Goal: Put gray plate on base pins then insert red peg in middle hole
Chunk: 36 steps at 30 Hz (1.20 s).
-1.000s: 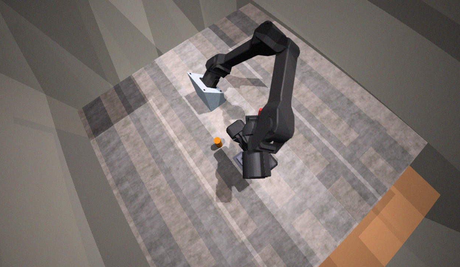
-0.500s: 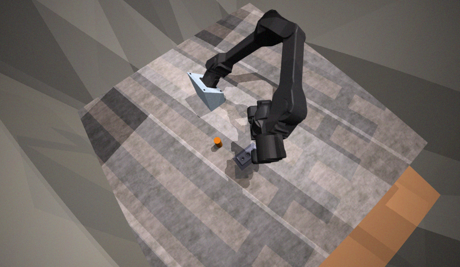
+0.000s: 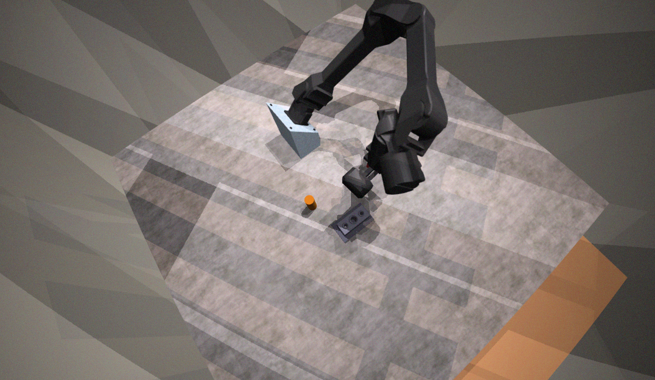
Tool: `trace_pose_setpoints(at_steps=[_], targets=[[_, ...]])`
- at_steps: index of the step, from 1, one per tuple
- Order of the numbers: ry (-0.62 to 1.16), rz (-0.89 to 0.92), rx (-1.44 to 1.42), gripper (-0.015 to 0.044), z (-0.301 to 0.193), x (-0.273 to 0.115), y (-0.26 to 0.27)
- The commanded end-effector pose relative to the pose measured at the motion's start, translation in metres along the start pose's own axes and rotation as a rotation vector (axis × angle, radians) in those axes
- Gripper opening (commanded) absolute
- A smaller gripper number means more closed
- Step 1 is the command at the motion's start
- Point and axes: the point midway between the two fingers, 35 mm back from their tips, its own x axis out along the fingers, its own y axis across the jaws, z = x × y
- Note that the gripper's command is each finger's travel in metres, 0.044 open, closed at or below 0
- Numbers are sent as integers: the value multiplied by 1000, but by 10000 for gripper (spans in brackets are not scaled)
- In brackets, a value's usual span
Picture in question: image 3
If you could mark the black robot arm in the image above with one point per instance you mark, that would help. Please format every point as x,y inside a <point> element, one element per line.
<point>422,110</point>

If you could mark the brown cylinder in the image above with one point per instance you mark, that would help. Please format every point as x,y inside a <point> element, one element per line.
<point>310,202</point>

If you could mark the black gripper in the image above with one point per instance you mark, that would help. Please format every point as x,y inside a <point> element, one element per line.
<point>357,182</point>

